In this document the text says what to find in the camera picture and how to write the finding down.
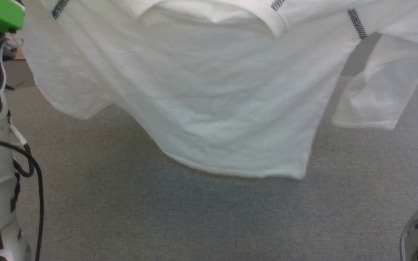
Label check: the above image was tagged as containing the white garment with black stitching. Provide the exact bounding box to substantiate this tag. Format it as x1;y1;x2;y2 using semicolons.
20;0;418;180

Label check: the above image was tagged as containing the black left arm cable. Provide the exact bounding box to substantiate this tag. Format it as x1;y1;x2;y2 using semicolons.
0;134;44;261

